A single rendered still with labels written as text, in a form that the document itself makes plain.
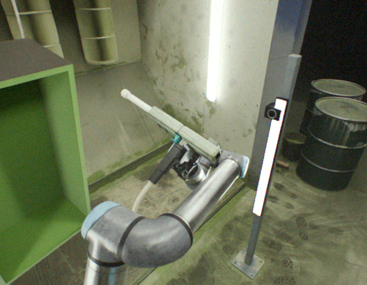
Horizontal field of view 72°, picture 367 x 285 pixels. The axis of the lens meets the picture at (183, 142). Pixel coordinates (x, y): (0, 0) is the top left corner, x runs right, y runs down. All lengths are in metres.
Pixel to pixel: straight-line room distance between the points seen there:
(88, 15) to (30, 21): 0.50
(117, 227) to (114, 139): 2.35
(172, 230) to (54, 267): 1.86
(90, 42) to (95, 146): 1.04
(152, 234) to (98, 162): 2.28
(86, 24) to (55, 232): 1.76
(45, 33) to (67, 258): 1.80
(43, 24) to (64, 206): 1.41
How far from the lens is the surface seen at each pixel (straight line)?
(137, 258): 0.65
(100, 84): 3.09
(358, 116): 2.93
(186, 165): 0.90
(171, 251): 0.65
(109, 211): 0.69
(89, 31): 2.67
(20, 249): 2.04
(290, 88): 1.38
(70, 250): 2.48
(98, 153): 2.88
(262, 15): 2.32
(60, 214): 2.11
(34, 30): 2.43
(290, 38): 2.23
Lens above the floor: 1.93
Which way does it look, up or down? 32 degrees down
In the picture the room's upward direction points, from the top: straight up
